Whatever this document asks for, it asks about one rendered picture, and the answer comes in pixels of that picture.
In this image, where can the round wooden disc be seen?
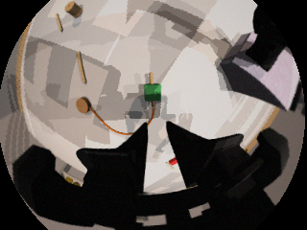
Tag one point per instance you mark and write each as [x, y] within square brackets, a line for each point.
[83, 105]

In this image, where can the red rectangular block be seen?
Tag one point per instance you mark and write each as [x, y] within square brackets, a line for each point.
[173, 161]

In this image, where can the green block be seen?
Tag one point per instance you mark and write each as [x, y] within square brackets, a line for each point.
[153, 92]

